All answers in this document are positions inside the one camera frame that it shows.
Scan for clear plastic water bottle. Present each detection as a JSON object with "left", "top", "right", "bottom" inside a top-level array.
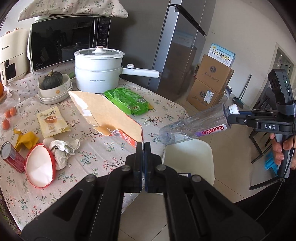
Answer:
[{"left": 159, "top": 103, "right": 239, "bottom": 145}]

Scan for yellow bread wrapper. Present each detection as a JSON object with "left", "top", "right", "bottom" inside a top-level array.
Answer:
[{"left": 37, "top": 106, "right": 70, "bottom": 138}]

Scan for white trash bin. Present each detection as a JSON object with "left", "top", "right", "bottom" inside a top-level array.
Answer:
[{"left": 162, "top": 139, "right": 215, "bottom": 185}]

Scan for person's right hand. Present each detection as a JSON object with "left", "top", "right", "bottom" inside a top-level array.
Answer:
[{"left": 269, "top": 133, "right": 293, "bottom": 165}]

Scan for black chair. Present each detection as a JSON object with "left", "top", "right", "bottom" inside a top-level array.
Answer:
[{"left": 249, "top": 83, "right": 276, "bottom": 191}]

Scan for broom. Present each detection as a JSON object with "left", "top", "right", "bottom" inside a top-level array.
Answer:
[{"left": 232, "top": 74, "right": 252, "bottom": 108}]

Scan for lower cardboard box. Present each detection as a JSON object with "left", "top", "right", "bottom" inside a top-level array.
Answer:
[{"left": 187, "top": 79, "right": 224, "bottom": 111}]

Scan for upper cardboard box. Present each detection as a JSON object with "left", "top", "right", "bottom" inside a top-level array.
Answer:
[{"left": 196, "top": 55, "right": 234, "bottom": 93}]

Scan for white blue printed box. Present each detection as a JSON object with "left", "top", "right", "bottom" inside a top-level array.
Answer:
[{"left": 208, "top": 43, "right": 236, "bottom": 68}]

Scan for crumpled white paper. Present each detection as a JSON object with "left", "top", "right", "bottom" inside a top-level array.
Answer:
[{"left": 43, "top": 137, "right": 80, "bottom": 171}]

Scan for red rimmed paper bowl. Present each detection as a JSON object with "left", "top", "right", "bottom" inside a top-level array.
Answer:
[{"left": 25, "top": 144, "right": 56, "bottom": 188}]

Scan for floral tablecloth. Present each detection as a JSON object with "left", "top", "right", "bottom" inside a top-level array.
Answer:
[{"left": 1, "top": 68, "right": 187, "bottom": 232}]

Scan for crumpled yellow wrapper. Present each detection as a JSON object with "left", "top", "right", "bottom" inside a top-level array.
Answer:
[{"left": 14, "top": 129, "right": 39, "bottom": 152}]

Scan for green snack bag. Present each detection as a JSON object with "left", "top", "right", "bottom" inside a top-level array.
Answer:
[{"left": 104, "top": 87, "right": 154, "bottom": 115}]

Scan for red tin can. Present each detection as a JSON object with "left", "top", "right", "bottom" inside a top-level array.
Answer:
[{"left": 1, "top": 142, "right": 25, "bottom": 173}]

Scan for grey refrigerator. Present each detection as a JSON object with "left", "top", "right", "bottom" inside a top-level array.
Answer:
[{"left": 148, "top": 1, "right": 216, "bottom": 101}]

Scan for stacked white plates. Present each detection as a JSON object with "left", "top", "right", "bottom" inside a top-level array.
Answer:
[{"left": 38, "top": 82, "right": 73, "bottom": 105}]

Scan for white flower bowl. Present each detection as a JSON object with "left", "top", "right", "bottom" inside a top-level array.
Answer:
[{"left": 39, "top": 74, "right": 72, "bottom": 98}]

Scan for dark green pumpkin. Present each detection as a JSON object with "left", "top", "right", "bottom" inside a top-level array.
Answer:
[{"left": 40, "top": 71, "right": 63, "bottom": 90}]

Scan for glass jar with wooden lid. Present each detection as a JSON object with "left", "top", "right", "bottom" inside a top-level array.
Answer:
[{"left": 0, "top": 90, "right": 20, "bottom": 120}]

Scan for white electric cooking pot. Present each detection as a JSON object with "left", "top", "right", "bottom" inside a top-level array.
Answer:
[{"left": 74, "top": 46, "right": 160, "bottom": 94}]

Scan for large orange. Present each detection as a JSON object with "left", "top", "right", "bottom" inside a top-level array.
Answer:
[{"left": 0, "top": 82, "right": 4, "bottom": 97}]

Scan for black microwave oven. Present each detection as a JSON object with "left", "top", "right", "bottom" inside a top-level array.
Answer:
[{"left": 28, "top": 15, "right": 111, "bottom": 72}]

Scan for cream air fryer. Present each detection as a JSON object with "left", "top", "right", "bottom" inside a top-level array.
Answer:
[{"left": 1, "top": 28, "right": 29, "bottom": 86}]

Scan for floral cloth on microwave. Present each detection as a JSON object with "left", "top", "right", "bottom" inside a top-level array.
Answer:
[{"left": 18, "top": 0, "right": 128, "bottom": 21}]

